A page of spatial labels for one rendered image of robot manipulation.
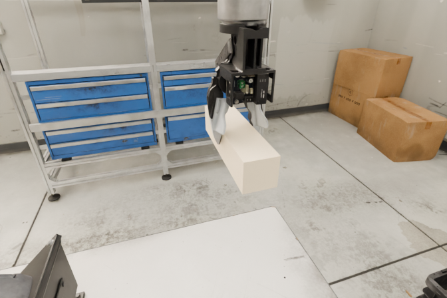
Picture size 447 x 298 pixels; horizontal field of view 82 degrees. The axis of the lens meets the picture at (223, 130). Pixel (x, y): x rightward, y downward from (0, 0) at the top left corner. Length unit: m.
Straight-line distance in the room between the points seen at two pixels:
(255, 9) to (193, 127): 1.71
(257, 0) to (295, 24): 2.76
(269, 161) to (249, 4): 0.23
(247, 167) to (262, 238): 0.46
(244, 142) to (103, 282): 0.53
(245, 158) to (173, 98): 1.57
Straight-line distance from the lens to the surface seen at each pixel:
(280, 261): 0.79
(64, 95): 1.96
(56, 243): 0.64
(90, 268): 0.84
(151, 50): 1.82
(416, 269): 1.93
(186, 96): 1.94
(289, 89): 3.30
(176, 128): 2.02
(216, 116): 0.46
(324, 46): 3.41
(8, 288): 0.60
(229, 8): 0.39
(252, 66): 0.39
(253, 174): 0.40
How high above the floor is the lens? 1.32
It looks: 27 degrees down
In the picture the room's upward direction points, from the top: straight up
